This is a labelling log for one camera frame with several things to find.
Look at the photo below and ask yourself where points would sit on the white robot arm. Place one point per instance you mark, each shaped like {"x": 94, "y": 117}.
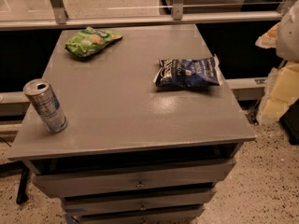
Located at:
{"x": 284, "y": 36}

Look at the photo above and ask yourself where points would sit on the black metal leg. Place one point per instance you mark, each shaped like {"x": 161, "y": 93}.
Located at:
{"x": 21, "y": 194}

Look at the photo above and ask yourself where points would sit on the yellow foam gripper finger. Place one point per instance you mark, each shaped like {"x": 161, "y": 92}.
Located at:
{"x": 268, "y": 39}

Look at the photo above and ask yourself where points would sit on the blue chip bag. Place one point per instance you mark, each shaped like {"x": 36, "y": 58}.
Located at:
{"x": 188, "y": 73}

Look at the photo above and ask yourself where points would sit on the top grey drawer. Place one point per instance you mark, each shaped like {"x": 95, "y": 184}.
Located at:
{"x": 137, "y": 178}

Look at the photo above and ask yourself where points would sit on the green rice chip bag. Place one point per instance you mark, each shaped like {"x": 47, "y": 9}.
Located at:
{"x": 90, "y": 41}

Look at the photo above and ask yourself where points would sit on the yellow foam padding block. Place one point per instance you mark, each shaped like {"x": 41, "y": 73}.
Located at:
{"x": 280, "y": 93}

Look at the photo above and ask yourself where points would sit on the grey metal railing frame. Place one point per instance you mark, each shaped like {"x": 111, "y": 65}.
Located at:
{"x": 29, "y": 27}

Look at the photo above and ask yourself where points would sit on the silver blue drink can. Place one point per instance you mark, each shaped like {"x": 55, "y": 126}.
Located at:
{"x": 44, "y": 100}

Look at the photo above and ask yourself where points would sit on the middle grey drawer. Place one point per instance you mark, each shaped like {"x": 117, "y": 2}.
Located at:
{"x": 138, "y": 202}

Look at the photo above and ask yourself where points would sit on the grey drawer cabinet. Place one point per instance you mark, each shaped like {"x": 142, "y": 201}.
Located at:
{"x": 118, "y": 119}

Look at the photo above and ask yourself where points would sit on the bottom grey drawer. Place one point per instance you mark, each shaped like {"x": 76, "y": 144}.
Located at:
{"x": 145, "y": 217}

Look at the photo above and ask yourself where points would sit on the grey drawer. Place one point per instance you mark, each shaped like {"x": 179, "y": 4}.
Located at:
{"x": 137, "y": 178}
{"x": 138, "y": 202}
{"x": 145, "y": 217}

